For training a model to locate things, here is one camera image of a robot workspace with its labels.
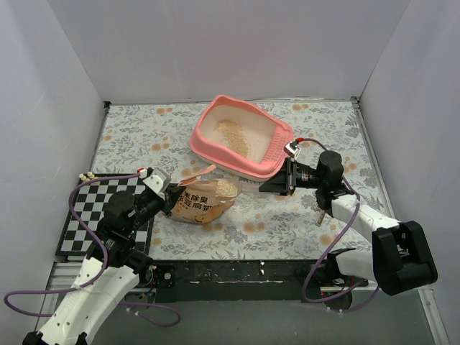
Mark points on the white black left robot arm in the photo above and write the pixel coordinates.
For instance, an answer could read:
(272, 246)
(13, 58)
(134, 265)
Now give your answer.
(111, 268)

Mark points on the floral patterned table mat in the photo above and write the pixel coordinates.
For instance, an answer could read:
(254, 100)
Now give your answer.
(257, 226)

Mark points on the cream chess pieces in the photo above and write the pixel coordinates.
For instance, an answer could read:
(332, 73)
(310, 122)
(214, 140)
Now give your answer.
(86, 176)

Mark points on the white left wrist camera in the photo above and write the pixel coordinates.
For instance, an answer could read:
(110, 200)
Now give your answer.
(156, 180)

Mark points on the pink cat litter box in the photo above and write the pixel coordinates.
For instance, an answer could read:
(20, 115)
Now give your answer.
(266, 138)

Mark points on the beige cat litter pile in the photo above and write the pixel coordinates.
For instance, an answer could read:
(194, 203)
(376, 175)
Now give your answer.
(234, 136)

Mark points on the black white chessboard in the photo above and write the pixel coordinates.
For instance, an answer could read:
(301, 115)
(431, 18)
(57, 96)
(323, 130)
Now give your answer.
(88, 204)

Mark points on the small brown label strip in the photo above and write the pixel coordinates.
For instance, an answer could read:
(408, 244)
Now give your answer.
(320, 218)

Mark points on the orange cat litter bag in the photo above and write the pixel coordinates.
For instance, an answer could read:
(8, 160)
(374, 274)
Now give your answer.
(198, 204)

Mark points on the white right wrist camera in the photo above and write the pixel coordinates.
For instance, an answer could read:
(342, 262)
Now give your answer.
(292, 149)

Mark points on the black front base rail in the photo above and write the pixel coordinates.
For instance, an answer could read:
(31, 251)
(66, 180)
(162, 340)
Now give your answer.
(228, 280)

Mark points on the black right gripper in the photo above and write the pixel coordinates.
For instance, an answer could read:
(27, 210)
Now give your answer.
(287, 177)

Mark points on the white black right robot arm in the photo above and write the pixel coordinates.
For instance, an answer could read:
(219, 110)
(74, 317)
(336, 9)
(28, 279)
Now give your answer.
(400, 258)

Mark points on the clear plastic litter scoop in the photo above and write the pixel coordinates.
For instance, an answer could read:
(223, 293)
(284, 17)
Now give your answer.
(228, 188)

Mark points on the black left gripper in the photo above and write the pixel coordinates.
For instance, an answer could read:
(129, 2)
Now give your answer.
(169, 198)

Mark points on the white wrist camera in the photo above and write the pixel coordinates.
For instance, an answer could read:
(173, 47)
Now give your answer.
(292, 149)
(156, 180)

